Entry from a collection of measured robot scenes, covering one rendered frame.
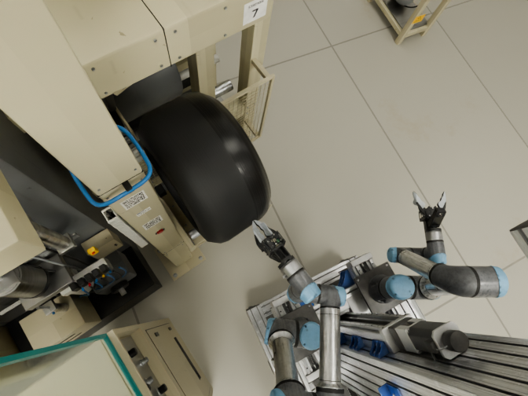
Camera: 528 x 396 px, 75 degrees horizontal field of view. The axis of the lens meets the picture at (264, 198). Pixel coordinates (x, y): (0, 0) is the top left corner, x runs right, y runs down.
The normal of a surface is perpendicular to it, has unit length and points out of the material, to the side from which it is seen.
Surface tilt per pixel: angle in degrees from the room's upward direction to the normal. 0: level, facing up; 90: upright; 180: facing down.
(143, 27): 0
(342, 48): 0
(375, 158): 0
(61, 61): 90
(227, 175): 31
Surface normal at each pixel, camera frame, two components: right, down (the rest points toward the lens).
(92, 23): 0.11, -0.30
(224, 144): 0.24, -0.12
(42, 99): 0.59, 0.79
